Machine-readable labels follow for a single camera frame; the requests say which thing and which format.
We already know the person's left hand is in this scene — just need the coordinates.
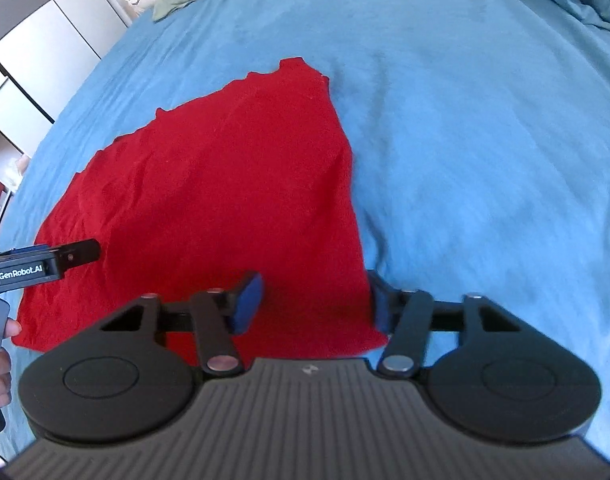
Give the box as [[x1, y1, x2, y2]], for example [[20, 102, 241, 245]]
[[0, 347, 12, 408]]

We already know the white wardrobe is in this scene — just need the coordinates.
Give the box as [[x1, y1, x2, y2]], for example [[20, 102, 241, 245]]
[[0, 0, 127, 156]]

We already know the red cloth garment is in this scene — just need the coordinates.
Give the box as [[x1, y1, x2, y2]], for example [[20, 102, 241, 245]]
[[14, 58, 385, 361]]

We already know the blue bed sheet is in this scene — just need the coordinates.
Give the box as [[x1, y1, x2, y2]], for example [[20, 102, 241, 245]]
[[0, 0, 610, 458]]

